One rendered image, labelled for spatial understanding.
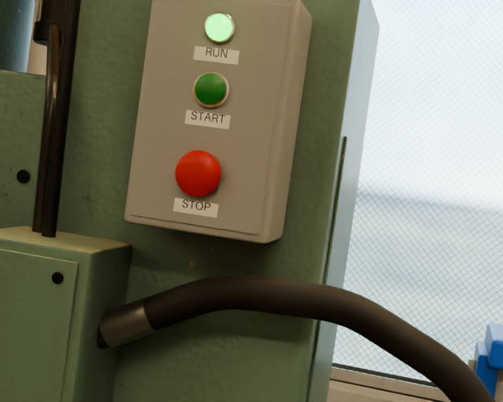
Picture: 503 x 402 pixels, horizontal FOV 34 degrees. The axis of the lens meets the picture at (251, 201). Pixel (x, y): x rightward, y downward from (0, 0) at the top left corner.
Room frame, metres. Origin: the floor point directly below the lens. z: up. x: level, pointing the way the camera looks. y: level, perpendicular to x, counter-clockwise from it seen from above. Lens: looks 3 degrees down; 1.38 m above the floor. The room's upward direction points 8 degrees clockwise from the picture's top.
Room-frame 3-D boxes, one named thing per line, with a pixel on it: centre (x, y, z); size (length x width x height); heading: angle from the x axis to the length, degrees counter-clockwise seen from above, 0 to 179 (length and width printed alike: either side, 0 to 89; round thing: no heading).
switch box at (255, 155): (0.57, 0.03, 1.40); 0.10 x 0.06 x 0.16; 78
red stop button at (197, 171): (0.54, 0.04, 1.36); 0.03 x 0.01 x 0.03; 78
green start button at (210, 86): (0.54, 0.04, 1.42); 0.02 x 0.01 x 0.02; 78
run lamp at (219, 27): (0.54, 0.04, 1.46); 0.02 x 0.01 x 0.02; 78
